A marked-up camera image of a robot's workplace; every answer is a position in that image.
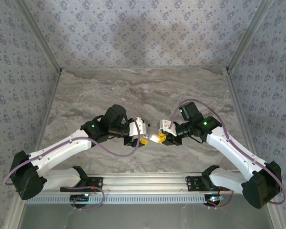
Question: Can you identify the small controller board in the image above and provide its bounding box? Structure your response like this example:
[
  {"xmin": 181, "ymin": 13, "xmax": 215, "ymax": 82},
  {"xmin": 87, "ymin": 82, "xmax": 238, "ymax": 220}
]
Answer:
[
  {"xmin": 204, "ymin": 194, "xmax": 226, "ymax": 207},
  {"xmin": 70, "ymin": 193, "xmax": 91, "ymax": 208}
]

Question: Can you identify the grey slotted cable duct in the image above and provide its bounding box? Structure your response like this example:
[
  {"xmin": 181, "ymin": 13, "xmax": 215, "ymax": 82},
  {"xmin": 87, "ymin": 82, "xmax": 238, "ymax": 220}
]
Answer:
[{"xmin": 26, "ymin": 192, "xmax": 221, "ymax": 206}]

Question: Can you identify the right small controller board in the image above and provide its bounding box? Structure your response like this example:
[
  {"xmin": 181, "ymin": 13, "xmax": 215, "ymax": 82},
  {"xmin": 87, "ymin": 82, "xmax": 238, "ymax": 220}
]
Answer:
[{"xmin": 204, "ymin": 194, "xmax": 226, "ymax": 207}]

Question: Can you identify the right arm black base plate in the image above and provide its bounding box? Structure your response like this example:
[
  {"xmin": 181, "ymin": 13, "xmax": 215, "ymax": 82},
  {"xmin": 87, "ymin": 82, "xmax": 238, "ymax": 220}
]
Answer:
[{"xmin": 185, "ymin": 175, "xmax": 220, "ymax": 191}]

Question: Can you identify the aluminium table side rail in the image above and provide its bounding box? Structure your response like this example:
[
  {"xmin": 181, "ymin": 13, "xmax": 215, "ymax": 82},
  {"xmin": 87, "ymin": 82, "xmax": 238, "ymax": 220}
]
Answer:
[
  {"xmin": 225, "ymin": 68, "xmax": 286, "ymax": 229},
  {"xmin": 4, "ymin": 69, "xmax": 62, "ymax": 229}
]

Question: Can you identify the left small controller board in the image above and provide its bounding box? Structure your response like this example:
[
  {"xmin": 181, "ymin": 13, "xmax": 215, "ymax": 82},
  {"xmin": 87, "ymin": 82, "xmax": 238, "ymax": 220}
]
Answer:
[{"xmin": 70, "ymin": 193, "xmax": 91, "ymax": 208}]

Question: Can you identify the grey metal sheet panel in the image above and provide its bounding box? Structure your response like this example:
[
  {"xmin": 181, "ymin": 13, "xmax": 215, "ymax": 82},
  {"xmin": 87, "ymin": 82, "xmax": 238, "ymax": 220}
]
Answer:
[{"xmin": 19, "ymin": 204, "xmax": 277, "ymax": 229}]

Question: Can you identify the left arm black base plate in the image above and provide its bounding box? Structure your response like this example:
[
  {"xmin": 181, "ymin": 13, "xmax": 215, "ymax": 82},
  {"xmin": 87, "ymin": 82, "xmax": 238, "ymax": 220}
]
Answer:
[{"xmin": 60, "ymin": 176, "xmax": 104, "ymax": 193}]

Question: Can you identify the aluminium mounting rail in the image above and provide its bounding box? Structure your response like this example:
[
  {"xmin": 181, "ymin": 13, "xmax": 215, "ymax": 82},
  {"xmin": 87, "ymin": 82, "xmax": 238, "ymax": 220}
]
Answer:
[{"xmin": 85, "ymin": 172, "xmax": 234, "ymax": 193}]

